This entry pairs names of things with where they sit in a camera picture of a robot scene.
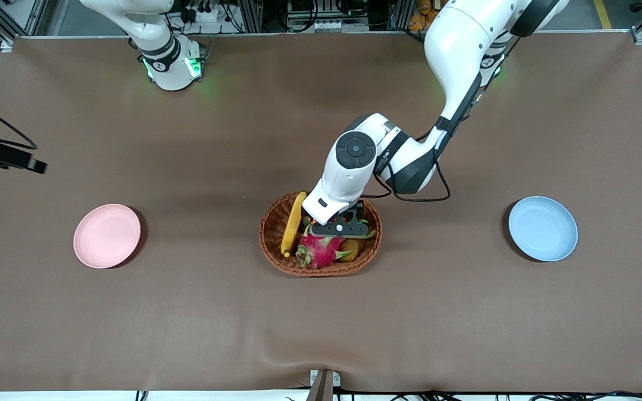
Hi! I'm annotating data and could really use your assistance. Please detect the yellow banana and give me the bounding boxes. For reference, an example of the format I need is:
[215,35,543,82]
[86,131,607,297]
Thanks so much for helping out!
[280,191,308,258]

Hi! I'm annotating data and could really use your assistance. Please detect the brown-green kiwi fruit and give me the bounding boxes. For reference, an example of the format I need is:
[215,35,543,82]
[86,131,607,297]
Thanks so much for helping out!
[339,238,362,262]

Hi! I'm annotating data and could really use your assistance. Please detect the pink dragon fruit green leaves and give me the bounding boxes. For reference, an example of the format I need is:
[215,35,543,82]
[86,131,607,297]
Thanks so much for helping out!
[295,220,377,271]

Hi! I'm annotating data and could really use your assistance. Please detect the brown woven wicker basket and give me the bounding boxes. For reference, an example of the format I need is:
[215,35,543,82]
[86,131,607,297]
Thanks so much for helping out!
[259,191,383,277]

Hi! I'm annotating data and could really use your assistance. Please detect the pink round plate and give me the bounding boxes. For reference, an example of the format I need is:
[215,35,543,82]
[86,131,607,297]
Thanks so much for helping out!
[73,204,142,269]

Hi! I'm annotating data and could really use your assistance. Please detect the light blue round plate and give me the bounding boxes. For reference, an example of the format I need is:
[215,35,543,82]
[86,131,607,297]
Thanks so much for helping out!
[508,196,578,262]

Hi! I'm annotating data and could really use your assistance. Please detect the white terminal block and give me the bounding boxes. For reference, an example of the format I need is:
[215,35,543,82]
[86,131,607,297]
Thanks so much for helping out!
[309,19,370,33]

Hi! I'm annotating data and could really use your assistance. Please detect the brown table cloth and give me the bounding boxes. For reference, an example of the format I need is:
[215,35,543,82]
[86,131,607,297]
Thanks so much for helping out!
[0,32,642,393]

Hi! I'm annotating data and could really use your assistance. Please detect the pile of orange snacks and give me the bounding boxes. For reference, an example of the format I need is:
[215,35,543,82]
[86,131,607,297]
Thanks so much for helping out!
[408,0,447,31]

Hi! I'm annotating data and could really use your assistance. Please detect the white power strip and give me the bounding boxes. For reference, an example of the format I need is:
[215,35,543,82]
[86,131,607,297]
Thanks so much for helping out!
[183,0,227,26]

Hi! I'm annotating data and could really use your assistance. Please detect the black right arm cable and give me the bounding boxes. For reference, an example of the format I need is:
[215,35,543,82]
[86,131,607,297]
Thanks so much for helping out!
[0,99,38,151]

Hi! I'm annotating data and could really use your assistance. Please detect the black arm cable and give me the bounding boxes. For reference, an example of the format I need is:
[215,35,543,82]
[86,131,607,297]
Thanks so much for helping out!
[373,53,508,203]
[0,99,38,151]

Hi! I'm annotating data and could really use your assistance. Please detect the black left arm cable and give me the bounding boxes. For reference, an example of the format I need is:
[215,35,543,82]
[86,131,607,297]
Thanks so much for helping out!
[373,53,508,203]

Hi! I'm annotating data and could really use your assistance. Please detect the metal camera stand bracket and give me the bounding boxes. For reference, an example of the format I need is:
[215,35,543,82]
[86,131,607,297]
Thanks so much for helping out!
[309,369,342,401]

